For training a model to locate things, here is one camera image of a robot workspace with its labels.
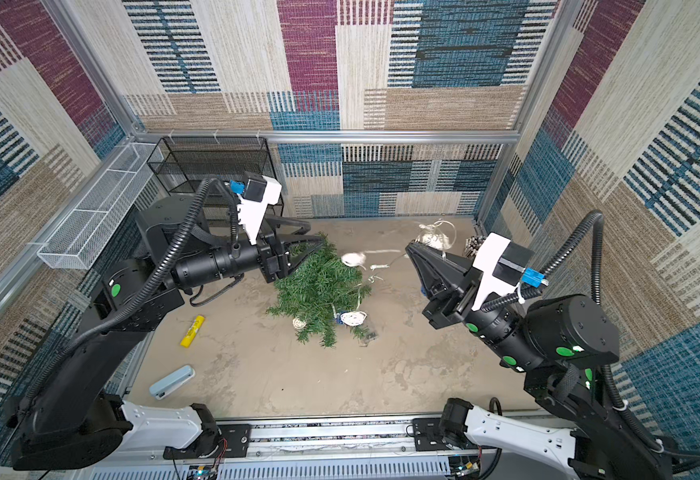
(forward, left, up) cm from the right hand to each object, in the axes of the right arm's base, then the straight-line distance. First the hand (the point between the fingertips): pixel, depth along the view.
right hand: (409, 250), depth 42 cm
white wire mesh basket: (+18, +72, -19) cm, 77 cm away
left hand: (+6, +14, -3) cm, 15 cm away
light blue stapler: (0, +54, -51) cm, 75 cm away
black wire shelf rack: (+64, +66, -29) cm, 96 cm away
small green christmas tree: (+11, +16, -28) cm, 34 cm away
